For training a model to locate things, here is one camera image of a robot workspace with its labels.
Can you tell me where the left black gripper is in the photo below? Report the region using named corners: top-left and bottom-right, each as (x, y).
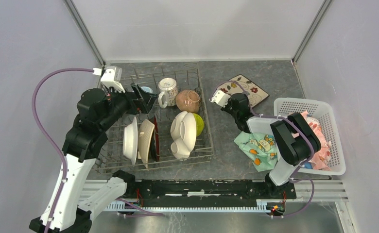
top-left (100, 82), bottom-right (159, 131)

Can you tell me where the light blue mug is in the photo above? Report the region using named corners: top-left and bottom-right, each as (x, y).
top-left (141, 86), bottom-right (153, 93)

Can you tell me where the square floral plate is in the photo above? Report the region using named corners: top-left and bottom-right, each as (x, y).
top-left (218, 74), bottom-right (269, 107)

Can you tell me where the white floral mug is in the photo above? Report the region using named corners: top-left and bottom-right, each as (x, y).
top-left (158, 78), bottom-right (178, 109)

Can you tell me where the plain white plate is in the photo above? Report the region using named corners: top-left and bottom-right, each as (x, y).
top-left (122, 117), bottom-right (138, 166)

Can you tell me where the lime green bowl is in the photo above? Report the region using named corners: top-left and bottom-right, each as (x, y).
top-left (193, 113), bottom-right (205, 136)

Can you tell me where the beige brown-rimmed bowl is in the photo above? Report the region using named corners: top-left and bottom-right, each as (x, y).
top-left (175, 90), bottom-right (200, 113)

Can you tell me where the cream divided plate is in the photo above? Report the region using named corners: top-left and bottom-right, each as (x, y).
top-left (170, 111), bottom-right (197, 160)

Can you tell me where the red-rimmed beige plate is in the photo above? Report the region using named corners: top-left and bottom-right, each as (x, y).
top-left (150, 116), bottom-right (160, 162)

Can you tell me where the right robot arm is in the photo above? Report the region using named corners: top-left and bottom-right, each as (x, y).
top-left (210, 90), bottom-right (322, 198)

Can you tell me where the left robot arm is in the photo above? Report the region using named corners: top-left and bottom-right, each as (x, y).
top-left (29, 83), bottom-right (156, 233)

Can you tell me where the green cartoon cloth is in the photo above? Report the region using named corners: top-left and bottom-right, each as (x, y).
top-left (234, 132), bottom-right (277, 172)

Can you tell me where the white plastic basket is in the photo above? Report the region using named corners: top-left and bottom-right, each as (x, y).
top-left (274, 98), bottom-right (346, 176)

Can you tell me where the blue cloth in basket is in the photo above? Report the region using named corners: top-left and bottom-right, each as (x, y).
top-left (302, 162), bottom-right (313, 169)

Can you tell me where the pink patterned cloth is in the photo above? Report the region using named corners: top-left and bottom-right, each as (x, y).
top-left (300, 110), bottom-right (333, 171)

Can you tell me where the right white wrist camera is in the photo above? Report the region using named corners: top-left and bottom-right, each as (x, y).
top-left (209, 89), bottom-right (231, 108)

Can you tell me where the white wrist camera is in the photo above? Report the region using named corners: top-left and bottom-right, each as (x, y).
top-left (209, 89), bottom-right (231, 108)
top-left (92, 66), bottom-right (125, 93)

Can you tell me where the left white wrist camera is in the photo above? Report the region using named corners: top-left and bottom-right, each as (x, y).
top-left (92, 66), bottom-right (125, 93)

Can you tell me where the grey wire dish rack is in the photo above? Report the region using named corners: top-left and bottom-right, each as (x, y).
top-left (92, 64), bottom-right (214, 175)

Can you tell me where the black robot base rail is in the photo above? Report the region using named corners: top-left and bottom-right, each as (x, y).
top-left (108, 170), bottom-right (297, 217)

